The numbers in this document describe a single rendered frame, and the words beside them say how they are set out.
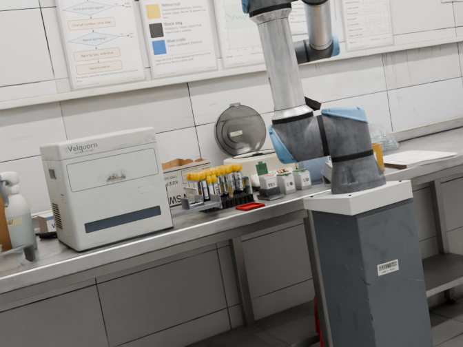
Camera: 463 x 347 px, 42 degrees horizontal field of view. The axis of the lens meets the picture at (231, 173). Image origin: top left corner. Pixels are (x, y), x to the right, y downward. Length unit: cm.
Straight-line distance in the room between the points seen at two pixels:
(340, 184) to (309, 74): 121
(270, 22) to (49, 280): 89
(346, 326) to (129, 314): 100
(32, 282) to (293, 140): 77
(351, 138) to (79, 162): 73
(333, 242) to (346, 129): 31
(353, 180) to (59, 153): 78
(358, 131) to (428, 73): 165
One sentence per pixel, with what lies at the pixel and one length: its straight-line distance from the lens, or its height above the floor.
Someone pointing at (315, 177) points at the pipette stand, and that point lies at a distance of 212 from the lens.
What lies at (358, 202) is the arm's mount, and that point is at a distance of 154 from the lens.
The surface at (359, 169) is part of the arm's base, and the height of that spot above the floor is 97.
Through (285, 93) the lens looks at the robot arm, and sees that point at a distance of 161.
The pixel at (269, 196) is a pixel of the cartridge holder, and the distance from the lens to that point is 191.
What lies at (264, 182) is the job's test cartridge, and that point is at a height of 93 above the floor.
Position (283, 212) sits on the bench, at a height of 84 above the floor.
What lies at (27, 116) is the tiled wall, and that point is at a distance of 228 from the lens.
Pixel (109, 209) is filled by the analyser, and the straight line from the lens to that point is 168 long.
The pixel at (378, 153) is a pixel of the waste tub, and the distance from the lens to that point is 216.
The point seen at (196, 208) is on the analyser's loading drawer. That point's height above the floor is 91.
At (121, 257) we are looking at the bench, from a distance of 166.
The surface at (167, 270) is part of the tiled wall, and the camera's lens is 245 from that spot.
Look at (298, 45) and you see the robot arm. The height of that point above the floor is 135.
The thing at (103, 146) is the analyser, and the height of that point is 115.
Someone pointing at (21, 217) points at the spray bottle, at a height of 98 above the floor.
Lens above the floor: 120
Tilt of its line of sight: 7 degrees down
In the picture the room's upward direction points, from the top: 10 degrees counter-clockwise
